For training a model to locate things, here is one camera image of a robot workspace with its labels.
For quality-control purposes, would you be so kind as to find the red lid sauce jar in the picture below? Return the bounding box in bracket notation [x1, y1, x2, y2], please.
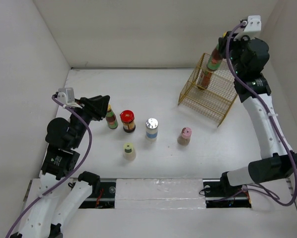
[120, 110, 136, 133]

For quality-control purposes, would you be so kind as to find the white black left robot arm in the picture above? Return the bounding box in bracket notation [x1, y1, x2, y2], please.
[6, 92, 110, 238]

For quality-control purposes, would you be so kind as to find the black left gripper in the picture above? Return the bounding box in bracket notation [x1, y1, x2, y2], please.
[69, 94, 110, 147]

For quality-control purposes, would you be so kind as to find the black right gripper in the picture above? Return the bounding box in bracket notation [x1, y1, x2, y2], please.
[218, 30, 253, 76]

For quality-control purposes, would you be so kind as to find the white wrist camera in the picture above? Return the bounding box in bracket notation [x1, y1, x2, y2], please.
[56, 88, 75, 105]
[237, 15, 262, 39]

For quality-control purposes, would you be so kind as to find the yellow cap spice shaker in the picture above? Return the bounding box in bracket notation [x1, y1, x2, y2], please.
[123, 142, 136, 161]

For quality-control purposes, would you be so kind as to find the silver cap blue shaker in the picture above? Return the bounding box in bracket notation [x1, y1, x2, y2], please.
[146, 118, 158, 141]

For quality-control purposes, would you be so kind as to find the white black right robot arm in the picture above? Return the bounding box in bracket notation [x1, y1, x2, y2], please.
[219, 31, 297, 206]

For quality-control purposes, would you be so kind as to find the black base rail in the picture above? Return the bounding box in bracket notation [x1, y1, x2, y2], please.
[23, 179, 296, 210]

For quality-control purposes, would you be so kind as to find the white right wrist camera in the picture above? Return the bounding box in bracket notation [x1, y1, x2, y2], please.
[237, 15, 262, 39]

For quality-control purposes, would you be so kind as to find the yellow wire basket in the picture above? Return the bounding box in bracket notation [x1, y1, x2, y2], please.
[178, 53, 237, 126]

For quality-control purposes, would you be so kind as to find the yellow cap green sauce bottle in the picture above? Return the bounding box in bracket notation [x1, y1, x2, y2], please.
[207, 43, 223, 71]

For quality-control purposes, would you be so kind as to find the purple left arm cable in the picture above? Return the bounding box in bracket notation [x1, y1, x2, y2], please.
[4, 95, 93, 238]

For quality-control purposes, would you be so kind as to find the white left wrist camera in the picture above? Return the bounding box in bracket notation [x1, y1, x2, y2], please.
[56, 88, 75, 105]

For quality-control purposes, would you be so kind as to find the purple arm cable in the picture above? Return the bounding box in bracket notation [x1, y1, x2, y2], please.
[4, 95, 93, 238]
[225, 21, 297, 208]

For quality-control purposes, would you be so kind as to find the green label sauce bottle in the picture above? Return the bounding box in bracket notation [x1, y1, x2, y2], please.
[106, 104, 118, 129]

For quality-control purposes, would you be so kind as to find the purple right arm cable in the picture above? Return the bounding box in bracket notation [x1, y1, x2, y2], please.
[225, 21, 297, 208]

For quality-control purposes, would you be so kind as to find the pink cap spice shaker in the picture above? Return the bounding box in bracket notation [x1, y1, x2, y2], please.
[177, 127, 192, 146]

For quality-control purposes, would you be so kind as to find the dark soy sauce bottle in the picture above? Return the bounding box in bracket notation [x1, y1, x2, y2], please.
[197, 67, 213, 90]

